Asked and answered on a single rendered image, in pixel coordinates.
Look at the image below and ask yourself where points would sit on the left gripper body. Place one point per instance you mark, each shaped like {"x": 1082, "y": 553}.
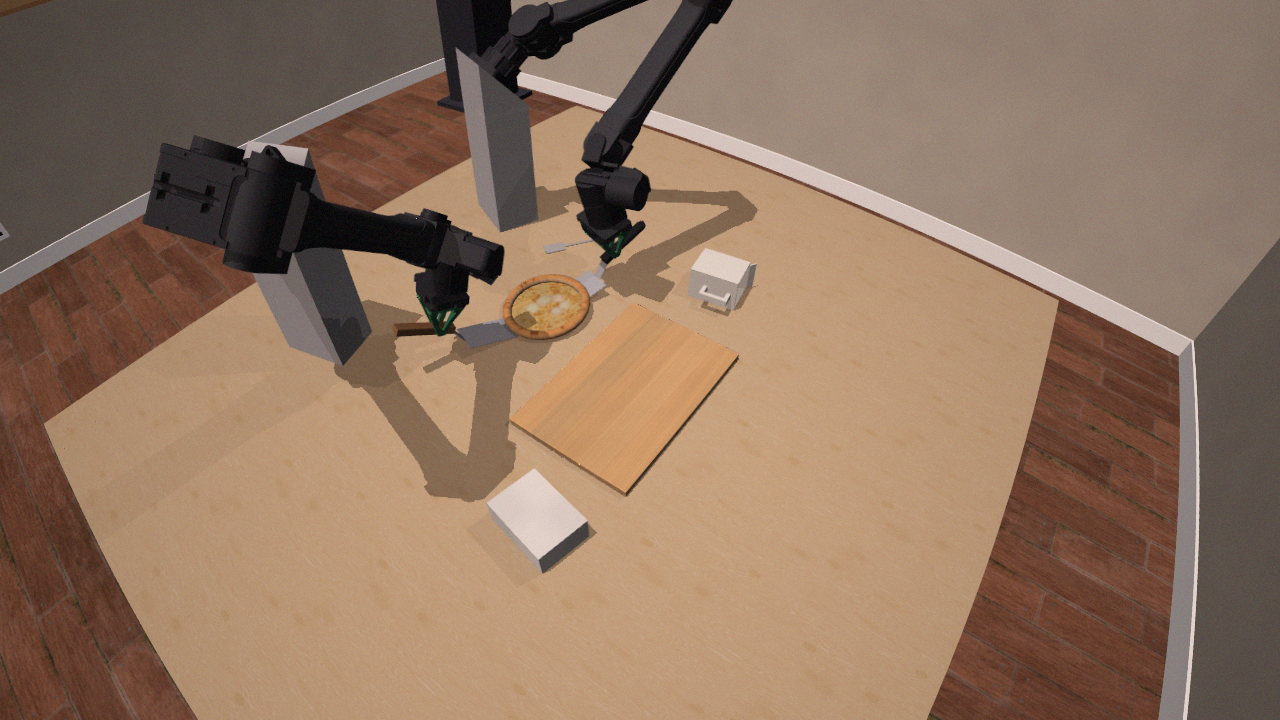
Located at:
{"x": 598, "y": 224}

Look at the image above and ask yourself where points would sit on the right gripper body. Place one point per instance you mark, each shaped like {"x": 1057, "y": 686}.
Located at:
{"x": 435, "y": 288}

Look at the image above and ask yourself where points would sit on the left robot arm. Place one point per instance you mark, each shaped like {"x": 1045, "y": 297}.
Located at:
{"x": 622, "y": 187}

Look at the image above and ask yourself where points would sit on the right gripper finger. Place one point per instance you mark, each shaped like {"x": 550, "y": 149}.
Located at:
{"x": 441, "y": 316}
{"x": 454, "y": 312}

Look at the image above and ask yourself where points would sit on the wooden cutting board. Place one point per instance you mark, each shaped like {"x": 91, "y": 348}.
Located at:
{"x": 618, "y": 404}

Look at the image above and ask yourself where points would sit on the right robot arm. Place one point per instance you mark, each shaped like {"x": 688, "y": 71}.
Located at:
{"x": 249, "y": 210}

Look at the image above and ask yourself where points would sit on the round cheese pizza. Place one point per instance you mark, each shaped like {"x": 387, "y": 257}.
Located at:
{"x": 546, "y": 302}

